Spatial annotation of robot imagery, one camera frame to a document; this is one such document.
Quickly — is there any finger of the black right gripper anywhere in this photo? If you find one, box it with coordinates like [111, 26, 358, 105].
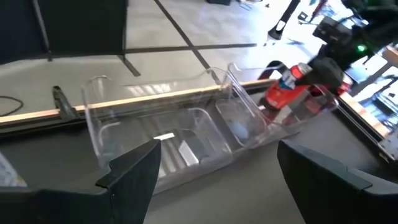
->
[291, 72, 313, 87]

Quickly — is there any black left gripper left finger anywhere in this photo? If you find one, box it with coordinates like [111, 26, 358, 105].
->
[0, 139, 162, 224]

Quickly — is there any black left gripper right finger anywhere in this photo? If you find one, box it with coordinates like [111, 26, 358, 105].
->
[277, 139, 398, 224]

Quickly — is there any red cola can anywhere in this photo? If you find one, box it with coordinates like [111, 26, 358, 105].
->
[310, 74, 354, 97]

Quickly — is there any red Fanta soda can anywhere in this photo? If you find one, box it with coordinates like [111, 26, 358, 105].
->
[263, 63, 313, 111]

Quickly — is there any clear plastic bin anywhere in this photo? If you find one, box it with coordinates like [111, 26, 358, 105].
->
[213, 62, 340, 151]
[80, 74, 234, 196]

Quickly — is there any black table clamp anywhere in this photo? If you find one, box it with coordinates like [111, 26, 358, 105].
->
[257, 60, 289, 81]
[52, 85, 81, 123]

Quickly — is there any person's leg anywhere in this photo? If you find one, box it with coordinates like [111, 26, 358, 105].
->
[267, 0, 302, 41]

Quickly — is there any black floor tape strip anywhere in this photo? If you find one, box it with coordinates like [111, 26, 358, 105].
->
[153, 0, 222, 85]
[125, 43, 258, 55]

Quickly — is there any black folding partition screen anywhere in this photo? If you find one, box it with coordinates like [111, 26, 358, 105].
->
[0, 0, 141, 78]

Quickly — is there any black floor cable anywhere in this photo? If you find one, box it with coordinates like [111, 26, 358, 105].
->
[0, 95, 25, 118]

